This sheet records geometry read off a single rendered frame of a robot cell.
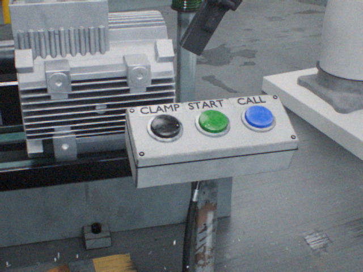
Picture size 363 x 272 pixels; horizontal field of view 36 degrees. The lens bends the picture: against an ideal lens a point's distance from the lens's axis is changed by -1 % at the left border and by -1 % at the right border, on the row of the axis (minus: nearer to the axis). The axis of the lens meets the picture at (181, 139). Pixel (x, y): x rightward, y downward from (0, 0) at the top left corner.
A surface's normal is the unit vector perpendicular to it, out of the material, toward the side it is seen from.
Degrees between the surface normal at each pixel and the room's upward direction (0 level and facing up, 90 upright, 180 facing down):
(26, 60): 45
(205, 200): 90
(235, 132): 21
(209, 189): 90
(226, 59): 0
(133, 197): 90
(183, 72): 90
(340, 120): 1
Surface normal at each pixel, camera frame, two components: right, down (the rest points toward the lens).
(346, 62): -0.54, 0.50
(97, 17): 0.23, 0.47
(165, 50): 0.18, -0.29
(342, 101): -0.11, -0.75
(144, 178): 0.21, 0.75
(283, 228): 0.01, -0.88
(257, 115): 0.07, -0.63
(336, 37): -0.76, 0.31
